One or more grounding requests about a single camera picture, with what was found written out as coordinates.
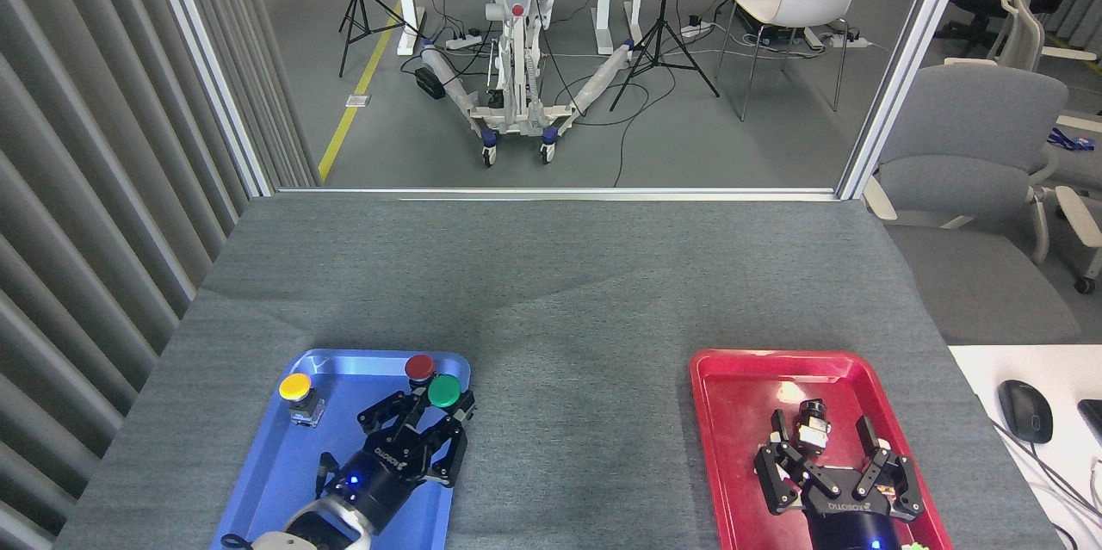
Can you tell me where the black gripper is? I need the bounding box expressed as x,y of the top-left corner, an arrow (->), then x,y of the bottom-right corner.
754,410 -> 926,550
331,392 -> 476,534

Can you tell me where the green push button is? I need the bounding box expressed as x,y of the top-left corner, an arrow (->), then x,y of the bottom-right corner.
427,374 -> 463,411

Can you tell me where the yellow push button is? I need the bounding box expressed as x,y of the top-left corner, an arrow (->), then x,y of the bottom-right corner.
278,373 -> 326,428

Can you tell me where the red plastic tray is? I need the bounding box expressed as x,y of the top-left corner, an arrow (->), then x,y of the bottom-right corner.
689,349 -> 955,550

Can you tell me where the blue plastic tray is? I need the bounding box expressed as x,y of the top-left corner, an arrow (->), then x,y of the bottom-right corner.
211,349 -> 472,550

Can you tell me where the black computer mouse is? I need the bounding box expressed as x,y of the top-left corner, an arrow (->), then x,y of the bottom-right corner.
998,380 -> 1054,445

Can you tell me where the white desk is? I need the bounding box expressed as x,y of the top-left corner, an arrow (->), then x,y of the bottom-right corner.
947,345 -> 1102,550

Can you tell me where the black flat device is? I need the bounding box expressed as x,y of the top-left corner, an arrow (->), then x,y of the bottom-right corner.
1077,399 -> 1102,449

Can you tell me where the black power adapter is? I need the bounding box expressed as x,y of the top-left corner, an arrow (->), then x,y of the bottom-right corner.
414,65 -> 447,102

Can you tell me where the grey office chair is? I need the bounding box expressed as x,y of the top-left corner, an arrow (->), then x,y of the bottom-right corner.
864,64 -> 1084,346

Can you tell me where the white table leg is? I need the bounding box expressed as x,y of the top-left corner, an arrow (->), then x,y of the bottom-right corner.
394,0 -> 427,57
594,0 -> 644,57

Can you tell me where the black tripod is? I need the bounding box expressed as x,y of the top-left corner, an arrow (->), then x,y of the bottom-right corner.
338,0 -> 423,77
610,0 -> 721,112

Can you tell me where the white stand on wheels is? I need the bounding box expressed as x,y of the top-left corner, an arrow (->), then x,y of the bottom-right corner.
420,0 -> 638,168

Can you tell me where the white office chair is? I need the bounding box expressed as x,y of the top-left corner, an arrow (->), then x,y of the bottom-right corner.
944,0 -> 1099,73

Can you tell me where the black selector switch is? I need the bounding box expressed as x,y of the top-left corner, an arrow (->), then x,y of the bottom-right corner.
796,399 -> 833,453

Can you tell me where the grey cable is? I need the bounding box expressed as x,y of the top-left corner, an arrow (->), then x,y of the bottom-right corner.
990,419 -> 1102,538

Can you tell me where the silver rail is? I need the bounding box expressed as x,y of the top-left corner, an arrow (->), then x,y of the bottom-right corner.
275,187 -> 840,202

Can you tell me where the silver post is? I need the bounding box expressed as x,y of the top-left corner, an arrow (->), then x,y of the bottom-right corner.
837,0 -> 982,201
142,0 -> 276,198

